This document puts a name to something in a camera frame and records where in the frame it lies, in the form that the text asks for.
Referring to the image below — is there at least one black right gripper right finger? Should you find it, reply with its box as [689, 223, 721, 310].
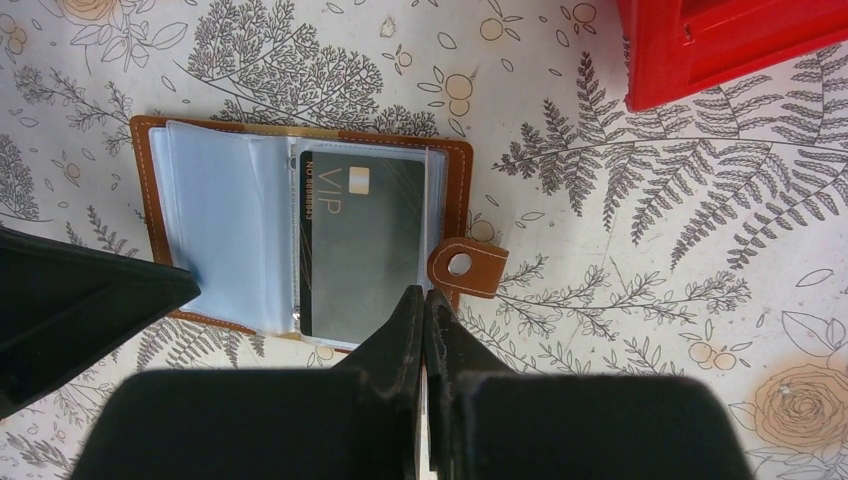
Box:
[423, 288, 514, 479]

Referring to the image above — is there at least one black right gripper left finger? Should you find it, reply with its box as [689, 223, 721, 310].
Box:
[334, 285, 424, 479]

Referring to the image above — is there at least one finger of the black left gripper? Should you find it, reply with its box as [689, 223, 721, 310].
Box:
[1, 228, 201, 418]

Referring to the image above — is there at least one brown leather card holder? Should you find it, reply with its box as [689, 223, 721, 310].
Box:
[130, 115, 508, 351]

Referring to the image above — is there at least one black VIP credit card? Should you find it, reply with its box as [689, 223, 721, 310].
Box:
[299, 151, 426, 344]

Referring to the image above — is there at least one floral table mat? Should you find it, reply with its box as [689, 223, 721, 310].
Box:
[1, 1, 847, 479]

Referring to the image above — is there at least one red plastic bin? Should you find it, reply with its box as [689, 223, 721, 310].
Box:
[617, 0, 847, 112]

